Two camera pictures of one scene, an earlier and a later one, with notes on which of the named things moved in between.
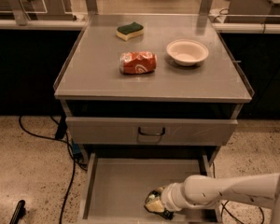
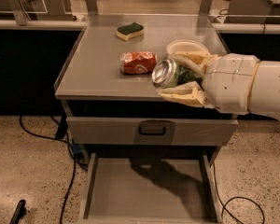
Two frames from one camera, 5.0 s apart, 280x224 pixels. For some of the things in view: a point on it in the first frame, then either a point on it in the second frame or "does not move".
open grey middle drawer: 113,187 does not move
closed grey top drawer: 148,131 does not move
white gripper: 169,197 → 230,82
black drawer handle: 151,133 does not move
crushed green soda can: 155,196 → 170,74
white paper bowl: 187,52 does not move
